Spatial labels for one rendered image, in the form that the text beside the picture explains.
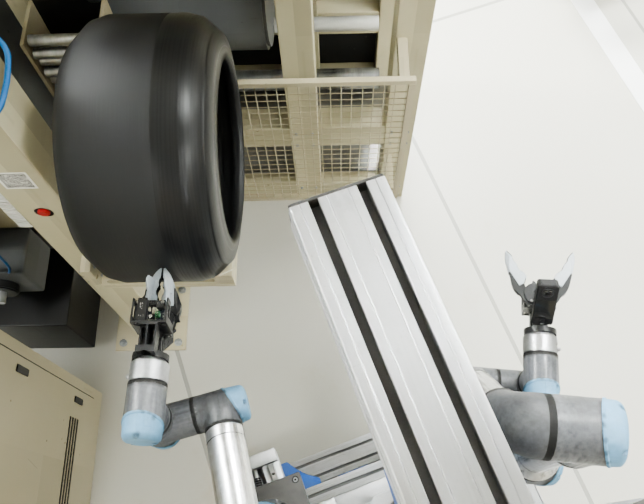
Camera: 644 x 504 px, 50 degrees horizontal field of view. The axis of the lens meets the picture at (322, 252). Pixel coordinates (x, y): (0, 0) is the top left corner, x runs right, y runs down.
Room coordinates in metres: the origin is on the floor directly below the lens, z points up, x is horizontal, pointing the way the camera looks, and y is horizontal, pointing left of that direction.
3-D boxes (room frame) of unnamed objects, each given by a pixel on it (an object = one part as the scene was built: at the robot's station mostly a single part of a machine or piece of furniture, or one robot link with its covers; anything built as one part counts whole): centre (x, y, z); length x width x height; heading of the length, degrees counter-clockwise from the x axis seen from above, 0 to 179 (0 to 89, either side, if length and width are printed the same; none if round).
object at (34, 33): (1.24, 0.61, 1.05); 0.20 x 0.15 x 0.30; 87
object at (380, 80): (1.17, 0.16, 0.65); 0.90 x 0.02 x 0.70; 87
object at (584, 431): (0.16, -0.44, 1.09); 0.15 x 0.12 x 0.55; 81
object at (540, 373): (0.30, -0.46, 1.04); 0.11 x 0.08 x 0.09; 171
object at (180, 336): (0.85, 0.66, 0.01); 0.27 x 0.27 x 0.02; 87
